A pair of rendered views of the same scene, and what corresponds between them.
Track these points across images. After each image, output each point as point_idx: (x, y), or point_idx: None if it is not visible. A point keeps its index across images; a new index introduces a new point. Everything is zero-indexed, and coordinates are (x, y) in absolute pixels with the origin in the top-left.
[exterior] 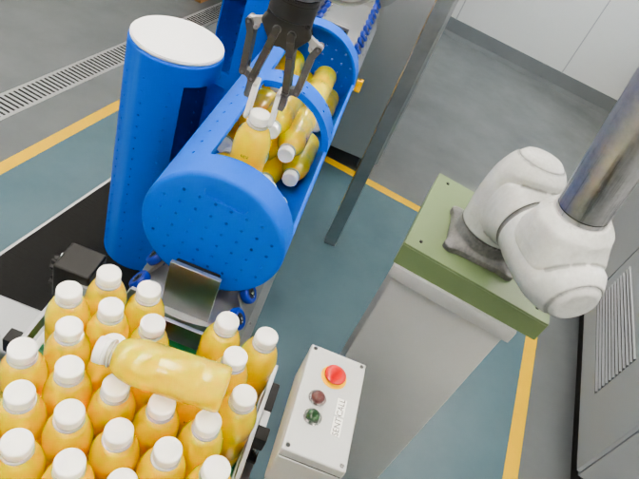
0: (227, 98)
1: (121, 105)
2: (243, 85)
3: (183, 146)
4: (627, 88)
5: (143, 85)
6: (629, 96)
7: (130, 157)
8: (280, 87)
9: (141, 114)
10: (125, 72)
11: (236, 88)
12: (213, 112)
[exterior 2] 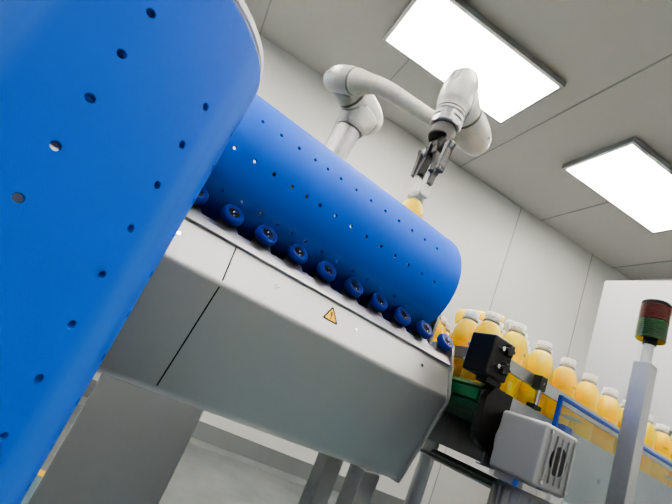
0: (364, 179)
1: (117, 228)
2: (344, 161)
3: (424, 232)
4: (339, 152)
5: (221, 152)
6: (341, 156)
7: (78, 398)
8: (418, 176)
9: (176, 232)
10: (197, 113)
11: (347, 166)
12: (383, 197)
